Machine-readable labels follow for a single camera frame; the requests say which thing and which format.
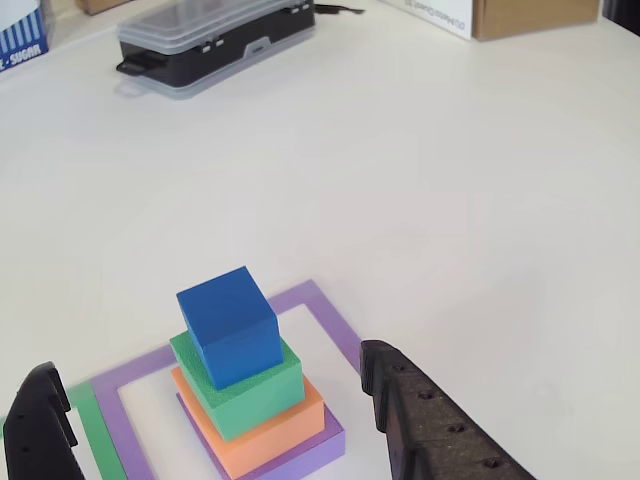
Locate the black case with clear lid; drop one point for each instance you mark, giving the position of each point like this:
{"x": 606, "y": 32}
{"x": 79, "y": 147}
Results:
{"x": 200, "y": 55}

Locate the green square frame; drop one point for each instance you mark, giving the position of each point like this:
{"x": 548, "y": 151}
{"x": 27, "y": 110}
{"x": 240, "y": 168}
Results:
{"x": 97, "y": 435}

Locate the white printed box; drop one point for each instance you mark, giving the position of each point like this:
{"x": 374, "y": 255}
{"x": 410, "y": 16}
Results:
{"x": 440, "y": 12}

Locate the purple square block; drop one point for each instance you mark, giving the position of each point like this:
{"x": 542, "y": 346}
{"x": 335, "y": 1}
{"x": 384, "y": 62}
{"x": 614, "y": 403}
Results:
{"x": 325, "y": 450}

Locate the green square block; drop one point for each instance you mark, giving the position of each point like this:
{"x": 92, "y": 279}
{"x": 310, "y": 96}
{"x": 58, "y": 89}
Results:
{"x": 260, "y": 400}

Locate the small brown cardboard box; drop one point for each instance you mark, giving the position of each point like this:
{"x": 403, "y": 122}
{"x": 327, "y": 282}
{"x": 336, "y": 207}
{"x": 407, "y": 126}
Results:
{"x": 97, "y": 6}

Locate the blue and white sugar box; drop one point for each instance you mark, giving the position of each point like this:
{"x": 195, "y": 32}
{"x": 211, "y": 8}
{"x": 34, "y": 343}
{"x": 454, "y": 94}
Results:
{"x": 25, "y": 40}

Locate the orange square block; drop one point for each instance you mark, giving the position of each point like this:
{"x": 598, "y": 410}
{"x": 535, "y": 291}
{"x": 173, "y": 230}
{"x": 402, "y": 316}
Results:
{"x": 280, "y": 435}

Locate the small blue cube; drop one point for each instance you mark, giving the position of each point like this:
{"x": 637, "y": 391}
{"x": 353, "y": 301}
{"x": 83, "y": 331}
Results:
{"x": 230, "y": 325}

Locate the dark object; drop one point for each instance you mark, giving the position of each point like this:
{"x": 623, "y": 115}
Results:
{"x": 625, "y": 12}

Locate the purple square frame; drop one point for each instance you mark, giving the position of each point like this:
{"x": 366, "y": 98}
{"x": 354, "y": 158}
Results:
{"x": 330, "y": 315}

